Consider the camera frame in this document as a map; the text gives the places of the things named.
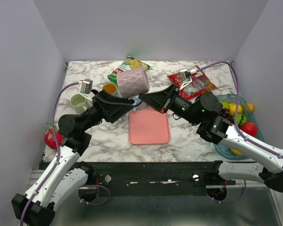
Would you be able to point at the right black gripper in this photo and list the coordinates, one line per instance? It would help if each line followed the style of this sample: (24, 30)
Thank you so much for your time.
(159, 100)

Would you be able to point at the green mug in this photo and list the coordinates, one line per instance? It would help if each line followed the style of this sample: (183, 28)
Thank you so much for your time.
(79, 103)

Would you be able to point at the green chips bag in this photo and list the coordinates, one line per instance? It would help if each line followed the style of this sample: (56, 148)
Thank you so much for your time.
(130, 63)

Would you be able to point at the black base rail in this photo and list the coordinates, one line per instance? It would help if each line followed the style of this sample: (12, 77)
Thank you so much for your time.
(154, 178)

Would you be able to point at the red dragon fruit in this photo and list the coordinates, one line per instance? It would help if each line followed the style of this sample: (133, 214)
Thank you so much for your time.
(49, 137)

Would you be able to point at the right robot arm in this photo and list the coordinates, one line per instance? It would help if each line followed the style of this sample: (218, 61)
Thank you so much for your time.
(204, 113)

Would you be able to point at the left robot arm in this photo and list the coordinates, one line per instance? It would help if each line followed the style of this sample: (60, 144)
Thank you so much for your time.
(38, 206)

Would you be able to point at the purple grapes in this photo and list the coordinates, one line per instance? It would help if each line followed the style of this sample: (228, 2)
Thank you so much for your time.
(225, 113)

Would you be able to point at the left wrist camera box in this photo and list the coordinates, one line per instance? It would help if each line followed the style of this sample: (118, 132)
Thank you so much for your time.
(85, 88)

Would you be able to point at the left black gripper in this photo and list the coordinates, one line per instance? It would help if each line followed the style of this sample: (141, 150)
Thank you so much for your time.
(115, 107)

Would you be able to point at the pink tray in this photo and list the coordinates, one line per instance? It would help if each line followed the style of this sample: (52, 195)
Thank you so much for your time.
(148, 127)

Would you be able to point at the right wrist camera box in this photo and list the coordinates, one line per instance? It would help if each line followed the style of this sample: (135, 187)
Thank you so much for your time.
(187, 76)

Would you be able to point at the red snack bag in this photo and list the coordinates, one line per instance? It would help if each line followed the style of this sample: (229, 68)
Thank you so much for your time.
(198, 86)

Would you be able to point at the yellow fruit outside basket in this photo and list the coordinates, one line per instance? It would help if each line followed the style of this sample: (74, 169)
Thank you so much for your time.
(248, 107)

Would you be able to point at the purple mug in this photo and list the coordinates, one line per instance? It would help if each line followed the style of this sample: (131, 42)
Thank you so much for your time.
(133, 82)

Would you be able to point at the blue glazed mug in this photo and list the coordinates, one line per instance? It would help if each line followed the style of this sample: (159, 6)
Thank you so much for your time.
(110, 88)

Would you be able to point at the red apple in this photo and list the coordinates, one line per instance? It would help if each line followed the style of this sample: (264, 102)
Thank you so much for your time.
(250, 128)

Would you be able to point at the green pear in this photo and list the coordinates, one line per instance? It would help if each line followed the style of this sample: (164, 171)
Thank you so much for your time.
(225, 105)

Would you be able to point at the yellow lemon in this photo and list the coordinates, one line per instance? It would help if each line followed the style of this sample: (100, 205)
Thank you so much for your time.
(234, 108)

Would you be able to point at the yellow banana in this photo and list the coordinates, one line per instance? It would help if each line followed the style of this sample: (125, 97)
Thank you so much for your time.
(236, 152)

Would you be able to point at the light blue mug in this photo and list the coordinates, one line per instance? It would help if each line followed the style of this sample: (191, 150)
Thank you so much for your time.
(139, 105)

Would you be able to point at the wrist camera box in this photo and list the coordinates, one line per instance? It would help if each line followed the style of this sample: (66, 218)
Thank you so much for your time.
(187, 76)
(85, 88)

